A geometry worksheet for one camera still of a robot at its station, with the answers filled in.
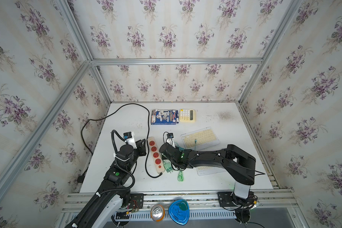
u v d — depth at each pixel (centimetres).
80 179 81
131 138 68
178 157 65
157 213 61
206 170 83
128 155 57
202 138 98
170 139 75
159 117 107
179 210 63
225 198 73
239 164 48
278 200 75
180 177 80
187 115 109
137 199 73
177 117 108
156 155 85
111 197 53
